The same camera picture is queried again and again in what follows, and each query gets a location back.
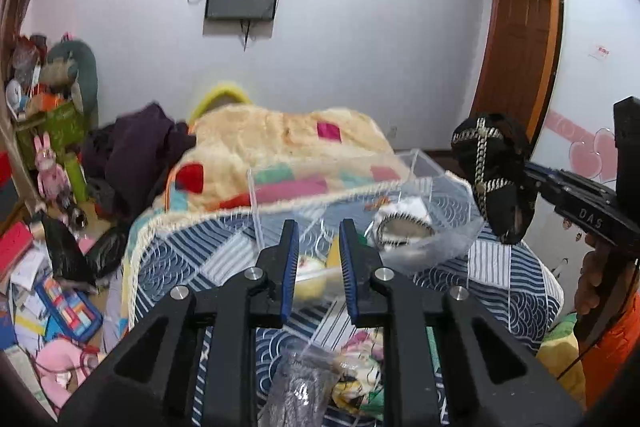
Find red book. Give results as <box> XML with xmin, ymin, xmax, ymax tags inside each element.
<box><xmin>0</xmin><ymin>222</ymin><xmax>37</xmax><ymax>279</ymax></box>

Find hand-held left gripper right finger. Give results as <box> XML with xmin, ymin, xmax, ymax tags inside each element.
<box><xmin>339</xmin><ymin>219</ymin><xmax>586</xmax><ymax>427</ymax></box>

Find blue wave pattern bedsheet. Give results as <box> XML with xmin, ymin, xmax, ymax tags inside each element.
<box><xmin>122</xmin><ymin>179</ymin><xmax>564</xmax><ymax>427</ymax></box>

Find cream plush patchwork blanket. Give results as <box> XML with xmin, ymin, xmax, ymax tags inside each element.
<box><xmin>152</xmin><ymin>104</ymin><xmax>417</xmax><ymax>222</ymax></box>

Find black hanging cable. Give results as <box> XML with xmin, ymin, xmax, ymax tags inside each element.
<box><xmin>239</xmin><ymin>19</ymin><xmax>256</xmax><ymax>52</ymax></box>

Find grey item in clear bag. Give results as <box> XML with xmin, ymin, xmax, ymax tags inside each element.
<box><xmin>260</xmin><ymin>349</ymin><xmax>342</xmax><ymax>427</ymax></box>

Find person's right forearm orange sleeve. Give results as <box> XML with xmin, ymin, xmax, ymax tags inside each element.
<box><xmin>584</xmin><ymin>292</ymin><xmax>640</xmax><ymax>409</ymax></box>

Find pink plush item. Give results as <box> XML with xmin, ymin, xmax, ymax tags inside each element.
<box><xmin>35</xmin><ymin>338</ymin><xmax>102</xmax><ymax>392</ymax></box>

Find blue pencil case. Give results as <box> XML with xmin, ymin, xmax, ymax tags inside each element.
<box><xmin>35</xmin><ymin>274</ymin><xmax>104</xmax><ymax>341</ymax></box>

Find pink rabbit doll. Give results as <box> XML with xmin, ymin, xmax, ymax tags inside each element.
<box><xmin>32</xmin><ymin>132</ymin><xmax>72</xmax><ymax>204</ymax></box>

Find black plastic bag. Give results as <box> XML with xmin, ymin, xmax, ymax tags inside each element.
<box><xmin>42</xmin><ymin>213</ymin><xmax>129</xmax><ymax>292</ymax></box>

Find yellow plush toy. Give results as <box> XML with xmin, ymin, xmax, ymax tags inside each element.
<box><xmin>295</xmin><ymin>254</ymin><xmax>342</xmax><ymax>309</ymax></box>

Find dark purple clothes pile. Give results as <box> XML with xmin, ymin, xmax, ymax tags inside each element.
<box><xmin>81</xmin><ymin>103</ymin><xmax>197</xmax><ymax>214</ymax></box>

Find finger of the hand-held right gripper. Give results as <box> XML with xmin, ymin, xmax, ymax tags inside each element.
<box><xmin>522</xmin><ymin>163</ymin><xmax>569</xmax><ymax>208</ymax></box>

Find green storage box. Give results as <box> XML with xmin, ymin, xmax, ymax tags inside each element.
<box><xmin>14</xmin><ymin>99</ymin><xmax>89</xmax><ymax>158</ymax></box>

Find green dinosaur plush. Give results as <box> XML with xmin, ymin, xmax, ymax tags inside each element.
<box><xmin>40</xmin><ymin>38</ymin><xmax>100</xmax><ymax>116</ymax></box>

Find white furry item in bag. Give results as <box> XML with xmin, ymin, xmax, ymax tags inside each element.
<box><xmin>367</xmin><ymin>194</ymin><xmax>483</xmax><ymax>269</ymax></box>

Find black shoe with chain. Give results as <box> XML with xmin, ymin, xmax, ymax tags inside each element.
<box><xmin>450</xmin><ymin>111</ymin><xmax>537</xmax><ymax>244</ymax></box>

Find colourful item in clear bag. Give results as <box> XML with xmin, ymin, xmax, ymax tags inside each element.
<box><xmin>332</xmin><ymin>329</ymin><xmax>386</xmax><ymax>409</ymax></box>

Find person's right hand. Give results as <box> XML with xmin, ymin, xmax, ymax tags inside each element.
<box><xmin>574</xmin><ymin>232</ymin><xmax>608</xmax><ymax>315</ymax></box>

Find brown wooden door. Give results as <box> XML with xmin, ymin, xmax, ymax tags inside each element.
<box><xmin>470</xmin><ymin>0</ymin><xmax>552</xmax><ymax>134</ymax></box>

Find pile of papers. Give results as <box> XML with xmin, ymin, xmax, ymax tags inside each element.
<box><xmin>0</xmin><ymin>252</ymin><xmax>57</xmax><ymax>354</ymax></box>

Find yellow green pillow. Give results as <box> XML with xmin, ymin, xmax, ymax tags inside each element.
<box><xmin>537</xmin><ymin>314</ymin><xmax>587</xmax><ymax>409</ymax></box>

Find clear acrylic organizer box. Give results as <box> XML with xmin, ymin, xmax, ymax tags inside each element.
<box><xmin>247</xmin><ymin>148</ymin><xmax>473</xmax><ymax>423</ymax></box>

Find white heart sticker wardrobe door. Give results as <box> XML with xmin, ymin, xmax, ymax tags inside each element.
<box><xmin>530</xmin><ymin>0</ymin><xmax>640</xmax><ymax>270</ymax></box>

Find green bottle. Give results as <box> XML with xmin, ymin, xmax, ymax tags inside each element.
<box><xmin>65</xmin><ymin>154</ymin><xmax>90</xmax><ymax>204</ymax></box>

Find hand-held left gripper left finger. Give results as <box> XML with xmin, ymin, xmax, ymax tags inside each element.
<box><xmin>57</xmin><ymin>219</ymin><xmax>301</xmax><ymax>427</ymax></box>

